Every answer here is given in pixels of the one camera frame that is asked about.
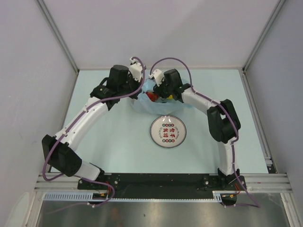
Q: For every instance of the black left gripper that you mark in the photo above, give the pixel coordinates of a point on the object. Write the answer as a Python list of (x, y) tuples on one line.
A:
[(137, 83)]

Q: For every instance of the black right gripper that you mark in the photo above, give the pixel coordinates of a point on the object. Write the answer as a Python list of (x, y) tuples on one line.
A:
[(158, 90)]

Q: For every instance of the red fake cherry bunch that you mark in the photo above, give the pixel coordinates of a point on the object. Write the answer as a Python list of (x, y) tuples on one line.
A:
[(152, 96)]

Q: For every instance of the light blue printed plastic bag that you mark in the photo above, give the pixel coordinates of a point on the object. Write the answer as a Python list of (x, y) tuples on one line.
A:
[(143, 104)]

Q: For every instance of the round printed white plate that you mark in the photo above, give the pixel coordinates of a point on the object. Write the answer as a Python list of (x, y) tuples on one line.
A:
[(168, 131)]

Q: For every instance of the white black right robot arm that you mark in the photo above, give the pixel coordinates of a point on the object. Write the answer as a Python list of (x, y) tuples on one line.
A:
[(223, 122)]

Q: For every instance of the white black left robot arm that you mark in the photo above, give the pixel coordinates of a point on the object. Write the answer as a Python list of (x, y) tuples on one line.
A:
[(60, 149)]

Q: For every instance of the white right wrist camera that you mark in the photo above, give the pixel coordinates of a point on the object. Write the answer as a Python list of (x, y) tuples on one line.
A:
[(158, 76)]

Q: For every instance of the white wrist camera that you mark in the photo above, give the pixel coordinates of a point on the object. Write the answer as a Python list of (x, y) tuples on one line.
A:
[(136, 69), (158, 76)]

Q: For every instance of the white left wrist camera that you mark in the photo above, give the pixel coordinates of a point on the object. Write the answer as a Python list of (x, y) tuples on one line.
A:
[(136, 69)]

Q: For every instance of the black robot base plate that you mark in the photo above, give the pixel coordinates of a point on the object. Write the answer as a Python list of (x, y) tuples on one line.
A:
[(171, 186)]

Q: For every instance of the aluminium frame rail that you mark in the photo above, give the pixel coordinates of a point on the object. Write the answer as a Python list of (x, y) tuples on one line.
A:
[(60, 184)]

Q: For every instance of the white slotted cable duct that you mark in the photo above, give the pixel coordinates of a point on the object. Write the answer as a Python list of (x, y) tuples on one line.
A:
[(75, 196)]

